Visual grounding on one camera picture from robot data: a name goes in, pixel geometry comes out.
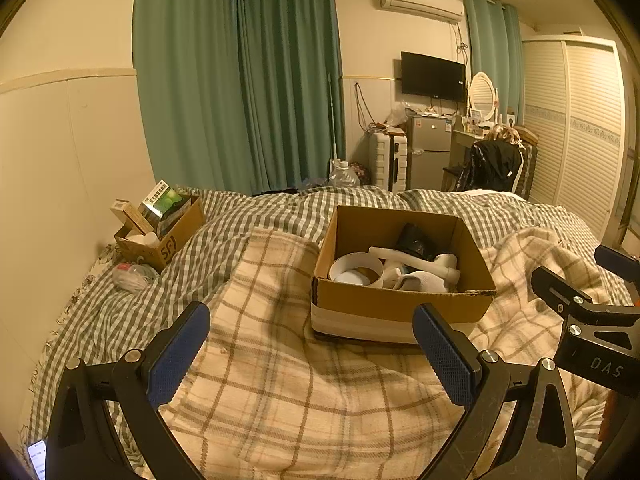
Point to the green checkered bed sheet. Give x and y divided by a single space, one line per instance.
86 322

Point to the black wall television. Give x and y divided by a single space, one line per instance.
424 75

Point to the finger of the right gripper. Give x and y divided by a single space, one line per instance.
624 266
566 301

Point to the oval white vanity mirror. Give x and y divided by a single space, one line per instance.
483 98

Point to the large clear water bottle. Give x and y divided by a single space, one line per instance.
342 175

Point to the right green curtain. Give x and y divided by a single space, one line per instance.
496 50

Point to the white suitcase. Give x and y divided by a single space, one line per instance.
388 161

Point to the large green curtain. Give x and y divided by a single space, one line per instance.
233 93

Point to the smartphone on bed edge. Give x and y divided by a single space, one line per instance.
37 454

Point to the beige plaid blanket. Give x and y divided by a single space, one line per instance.
267 398

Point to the white louvered wardrobe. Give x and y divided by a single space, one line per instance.
574 101

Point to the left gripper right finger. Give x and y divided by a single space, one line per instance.
539 440

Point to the open brown cardboard box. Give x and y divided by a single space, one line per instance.
377 265

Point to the crumpled plastic bag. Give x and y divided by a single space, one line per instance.
133 277

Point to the small SF cardboard box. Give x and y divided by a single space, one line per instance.
158 250

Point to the white air conditioner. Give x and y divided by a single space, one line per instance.
450 11

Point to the white sock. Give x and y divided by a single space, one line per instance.
401 271

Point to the chair with black jacket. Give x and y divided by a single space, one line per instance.
492 165

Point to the green white product box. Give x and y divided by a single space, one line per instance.
163 207

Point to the silver mini fridge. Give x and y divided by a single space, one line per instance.
428 152

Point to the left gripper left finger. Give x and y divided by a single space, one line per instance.
82 441

